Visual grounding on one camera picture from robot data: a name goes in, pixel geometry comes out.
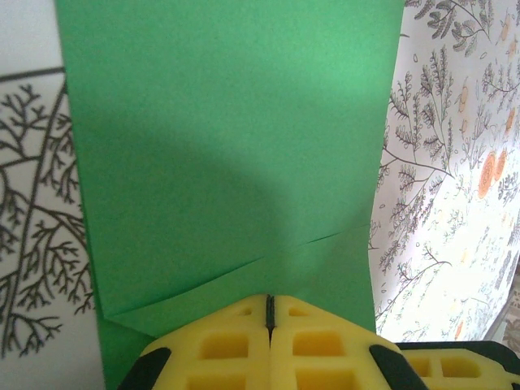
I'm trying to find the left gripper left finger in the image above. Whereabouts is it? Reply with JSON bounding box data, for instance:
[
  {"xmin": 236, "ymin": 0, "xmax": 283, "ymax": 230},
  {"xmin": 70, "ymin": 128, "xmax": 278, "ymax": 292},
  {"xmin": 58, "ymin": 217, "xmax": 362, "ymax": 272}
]
[{"xmin": 120, "ymin": 293, "xmax": 272, "ymax": 390}]

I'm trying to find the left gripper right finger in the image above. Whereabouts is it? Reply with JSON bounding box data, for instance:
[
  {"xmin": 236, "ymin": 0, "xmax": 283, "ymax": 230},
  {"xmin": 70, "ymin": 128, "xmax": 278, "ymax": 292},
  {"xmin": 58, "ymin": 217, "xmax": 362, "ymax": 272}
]
[{"xmin": 270, "ymin": 293, "xmax": 520, "ymax": 390}]

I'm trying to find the green paper sheet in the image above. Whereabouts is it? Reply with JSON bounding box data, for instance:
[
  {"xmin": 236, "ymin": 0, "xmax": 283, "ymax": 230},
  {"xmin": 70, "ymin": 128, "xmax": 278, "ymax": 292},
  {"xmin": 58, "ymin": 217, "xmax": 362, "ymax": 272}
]
[{"xmin": 54, "ymin": 0, "xmax": 405, "ymax": 390}]

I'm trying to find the floral table cover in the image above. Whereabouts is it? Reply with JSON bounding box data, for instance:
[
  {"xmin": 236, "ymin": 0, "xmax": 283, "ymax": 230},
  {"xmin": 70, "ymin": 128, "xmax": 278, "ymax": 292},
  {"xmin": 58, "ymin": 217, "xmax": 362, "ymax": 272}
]
[{"xmin": 0, "ymin": 0, "xmax": 520, "ymax": 390}]

